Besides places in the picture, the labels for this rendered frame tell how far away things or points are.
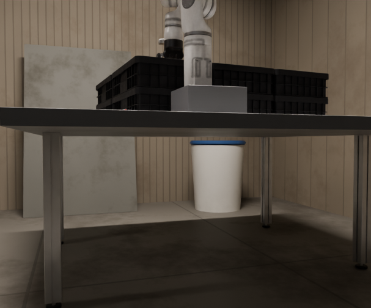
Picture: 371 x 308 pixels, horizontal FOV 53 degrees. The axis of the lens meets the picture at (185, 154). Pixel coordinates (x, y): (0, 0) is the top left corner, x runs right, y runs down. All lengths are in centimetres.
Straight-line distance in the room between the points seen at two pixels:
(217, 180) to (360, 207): 154
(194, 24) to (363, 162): 113
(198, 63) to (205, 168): 213
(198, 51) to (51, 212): 78
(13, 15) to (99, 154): 150
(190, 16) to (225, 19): 302
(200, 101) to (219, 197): 223
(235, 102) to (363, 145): 96
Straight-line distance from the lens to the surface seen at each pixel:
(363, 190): 199
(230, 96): 114
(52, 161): 144
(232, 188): 331
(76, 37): 384
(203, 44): 123
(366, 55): 327
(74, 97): 349
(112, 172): 337
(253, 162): 421
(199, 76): 120
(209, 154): 323
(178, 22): 151
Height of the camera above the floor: 63
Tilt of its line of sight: 2 degrees down
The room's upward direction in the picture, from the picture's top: straight up
